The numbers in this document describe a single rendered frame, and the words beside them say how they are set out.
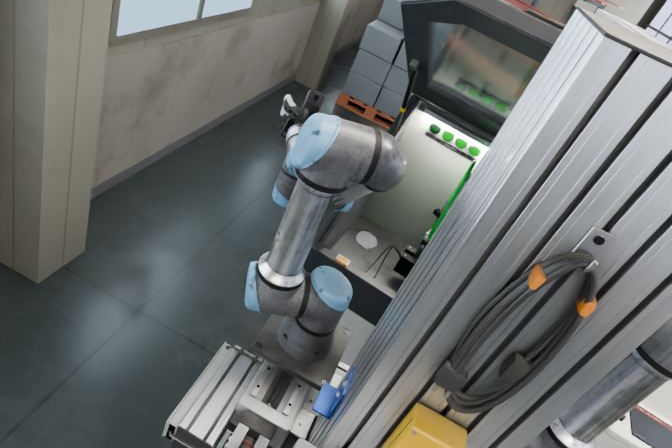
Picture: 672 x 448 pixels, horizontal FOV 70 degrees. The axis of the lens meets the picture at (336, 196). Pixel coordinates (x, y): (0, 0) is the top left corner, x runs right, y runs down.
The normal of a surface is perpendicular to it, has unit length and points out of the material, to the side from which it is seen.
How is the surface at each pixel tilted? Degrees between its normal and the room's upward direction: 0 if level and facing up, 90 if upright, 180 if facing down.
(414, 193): 90
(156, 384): 0
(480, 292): 90
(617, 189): 90
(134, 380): 0
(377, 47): 90
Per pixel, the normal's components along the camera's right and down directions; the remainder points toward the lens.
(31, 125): -0.32, 0.44
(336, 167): 0.10, 0.59
